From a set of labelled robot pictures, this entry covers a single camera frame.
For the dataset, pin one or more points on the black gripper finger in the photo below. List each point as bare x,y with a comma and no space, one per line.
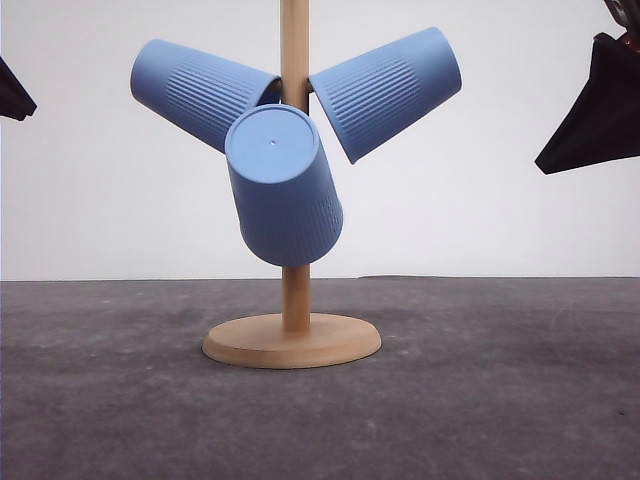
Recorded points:
604,126
15,101

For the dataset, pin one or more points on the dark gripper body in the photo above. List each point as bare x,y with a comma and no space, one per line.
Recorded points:
627,14

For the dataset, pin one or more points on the wooden cup tree stand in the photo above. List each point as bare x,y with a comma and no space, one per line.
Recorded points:
299,339

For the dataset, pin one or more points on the blue ribbed cup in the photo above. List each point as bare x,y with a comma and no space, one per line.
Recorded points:
197,94
284,184
368,99

